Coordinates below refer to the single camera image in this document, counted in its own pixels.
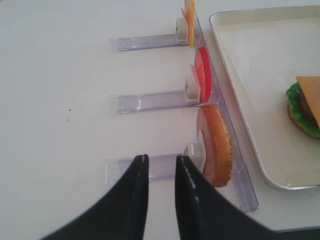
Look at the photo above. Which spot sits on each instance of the clear bread holder rail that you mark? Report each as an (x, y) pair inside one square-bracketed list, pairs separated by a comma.
[(161, 167)]

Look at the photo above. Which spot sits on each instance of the cream rectangular serving tray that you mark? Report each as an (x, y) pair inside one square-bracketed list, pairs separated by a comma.
[(264, 51)]

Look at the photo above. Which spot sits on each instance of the green lettuce leaf in burger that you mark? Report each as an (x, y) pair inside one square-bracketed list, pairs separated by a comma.
[(293, 97)]

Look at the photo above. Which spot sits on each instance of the upright bread slice bun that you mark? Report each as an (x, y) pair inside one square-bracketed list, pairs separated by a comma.
[(212, 129)]

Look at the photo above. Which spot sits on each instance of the flat yellow cheese slice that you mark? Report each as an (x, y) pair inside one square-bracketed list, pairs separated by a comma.
[(310, 86)]

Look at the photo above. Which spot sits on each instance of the white tomato support block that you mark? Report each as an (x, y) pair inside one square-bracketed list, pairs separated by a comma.
[(192, 89)]

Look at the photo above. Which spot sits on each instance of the clear left long rail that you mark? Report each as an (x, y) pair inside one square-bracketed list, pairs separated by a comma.
[(239, 190)]

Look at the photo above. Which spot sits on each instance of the upright red tomato slice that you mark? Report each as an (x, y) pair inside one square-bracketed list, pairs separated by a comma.
[(202, 66)]

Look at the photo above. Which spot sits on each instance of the white bread support block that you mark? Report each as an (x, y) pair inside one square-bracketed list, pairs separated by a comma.
[(194, 152)]

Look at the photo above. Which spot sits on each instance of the white cheese support block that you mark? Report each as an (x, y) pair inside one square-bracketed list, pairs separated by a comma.
[(181, 32)]

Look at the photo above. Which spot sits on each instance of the clear tomato holder rail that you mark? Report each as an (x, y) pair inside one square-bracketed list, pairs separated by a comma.
[(136, 103)]

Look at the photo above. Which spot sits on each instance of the clear cheese holder rail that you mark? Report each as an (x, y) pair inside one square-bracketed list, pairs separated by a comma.
[(125, 44)]

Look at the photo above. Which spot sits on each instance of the upright yellow cheese slice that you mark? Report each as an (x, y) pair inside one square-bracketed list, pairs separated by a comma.
[(189, 15)]

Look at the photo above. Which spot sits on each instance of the brown meat patty in burger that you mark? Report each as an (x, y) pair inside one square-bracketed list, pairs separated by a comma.
[(305, 108)]

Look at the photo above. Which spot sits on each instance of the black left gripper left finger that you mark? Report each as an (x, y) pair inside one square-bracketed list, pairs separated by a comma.
[(120, 214)]

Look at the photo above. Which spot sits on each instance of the bottom burger bun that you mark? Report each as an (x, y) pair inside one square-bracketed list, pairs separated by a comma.
[(294, 121)]

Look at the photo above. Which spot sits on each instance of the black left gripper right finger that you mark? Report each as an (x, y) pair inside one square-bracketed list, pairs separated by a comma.
[(203, 214)]

